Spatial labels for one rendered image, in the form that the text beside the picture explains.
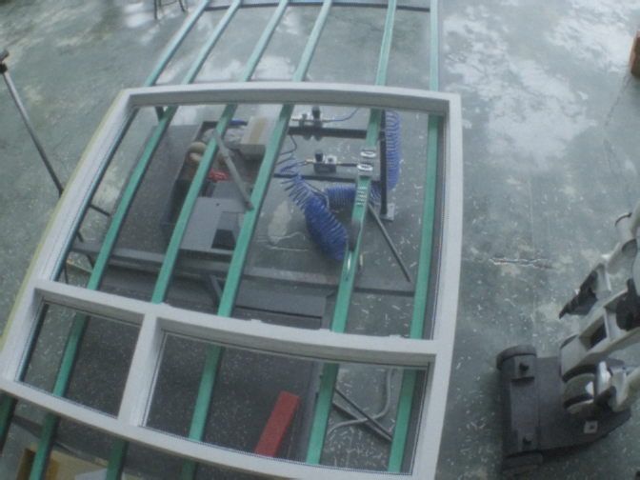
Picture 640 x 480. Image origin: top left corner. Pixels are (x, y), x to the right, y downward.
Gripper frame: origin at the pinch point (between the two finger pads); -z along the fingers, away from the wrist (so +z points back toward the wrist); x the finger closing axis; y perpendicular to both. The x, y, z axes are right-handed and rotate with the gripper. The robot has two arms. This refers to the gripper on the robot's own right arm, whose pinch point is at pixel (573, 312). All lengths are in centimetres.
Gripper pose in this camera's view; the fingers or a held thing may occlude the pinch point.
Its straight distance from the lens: 213.9
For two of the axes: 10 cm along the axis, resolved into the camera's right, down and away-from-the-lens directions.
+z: 1.4, -6.0, -7.9
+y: -0.3, 7.9, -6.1
